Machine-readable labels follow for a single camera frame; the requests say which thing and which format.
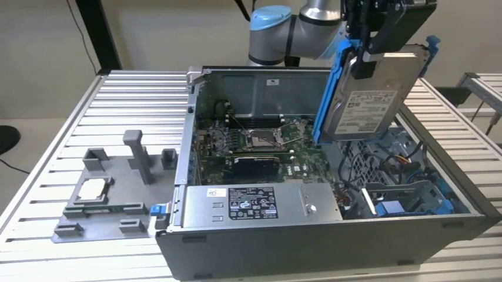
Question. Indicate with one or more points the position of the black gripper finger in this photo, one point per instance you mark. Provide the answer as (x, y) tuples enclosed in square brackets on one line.
[(363, 69)]

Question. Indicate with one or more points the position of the hard disk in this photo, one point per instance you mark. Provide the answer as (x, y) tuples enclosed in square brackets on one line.
[(368, 108)]

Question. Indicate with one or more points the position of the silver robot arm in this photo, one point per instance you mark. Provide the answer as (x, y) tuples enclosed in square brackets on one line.
[(269, 41)]

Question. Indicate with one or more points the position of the grey disk bay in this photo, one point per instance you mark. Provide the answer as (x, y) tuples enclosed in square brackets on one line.
[(415, 188)]

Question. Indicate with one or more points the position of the blue disk carrier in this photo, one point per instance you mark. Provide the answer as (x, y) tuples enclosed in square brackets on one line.
[(388, 208)]

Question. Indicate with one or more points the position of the black box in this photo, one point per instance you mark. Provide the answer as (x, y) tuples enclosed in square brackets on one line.
[(450, 95)]

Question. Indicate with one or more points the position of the black RAM slot bank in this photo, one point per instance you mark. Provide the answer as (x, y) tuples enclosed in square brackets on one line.
[(259, 151), (259, 119)]

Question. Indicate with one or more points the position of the metal slat side table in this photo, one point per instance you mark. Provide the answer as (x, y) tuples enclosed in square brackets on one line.
[(487, 85)]

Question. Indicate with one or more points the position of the grey perforated drive cage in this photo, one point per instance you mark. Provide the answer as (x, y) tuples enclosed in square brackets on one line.
[(368, 170)]

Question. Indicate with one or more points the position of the CPU socket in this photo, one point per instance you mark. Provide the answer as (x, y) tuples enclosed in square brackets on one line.
[(260, 141)]

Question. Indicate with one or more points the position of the green motherboard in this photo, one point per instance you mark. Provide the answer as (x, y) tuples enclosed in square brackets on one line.
[(306, 167)]

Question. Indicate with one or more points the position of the thin metal locking lever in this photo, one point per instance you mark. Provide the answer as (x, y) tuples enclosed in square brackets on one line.
[(237, 122)]

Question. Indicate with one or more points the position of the black graphics card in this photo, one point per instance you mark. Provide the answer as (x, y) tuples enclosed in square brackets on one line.
[(255, 169)]

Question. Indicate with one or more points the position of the silver power supply unit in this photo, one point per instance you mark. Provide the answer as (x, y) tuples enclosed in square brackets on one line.
[(289, 205)]

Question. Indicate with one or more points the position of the black open PC case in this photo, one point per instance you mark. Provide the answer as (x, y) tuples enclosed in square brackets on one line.
[(273, 252)]

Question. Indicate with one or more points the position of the blue case latch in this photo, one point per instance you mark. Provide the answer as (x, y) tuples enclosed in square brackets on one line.
[(156, 210)]

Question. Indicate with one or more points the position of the grey parts rack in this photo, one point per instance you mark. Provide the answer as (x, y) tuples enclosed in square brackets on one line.
[(117, 194)]

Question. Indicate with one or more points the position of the green RAM stick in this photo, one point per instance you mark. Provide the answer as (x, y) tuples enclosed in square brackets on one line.
[(111, 210)]

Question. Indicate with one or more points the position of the silver CPU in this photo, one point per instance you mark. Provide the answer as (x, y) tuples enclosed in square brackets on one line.
[(91, 190)]

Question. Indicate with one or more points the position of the black round chair base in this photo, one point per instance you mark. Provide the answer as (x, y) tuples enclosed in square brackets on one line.
[(8, 138)]

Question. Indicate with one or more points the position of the black upright post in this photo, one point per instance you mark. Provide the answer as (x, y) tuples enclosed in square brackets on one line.
[(103, 35)]

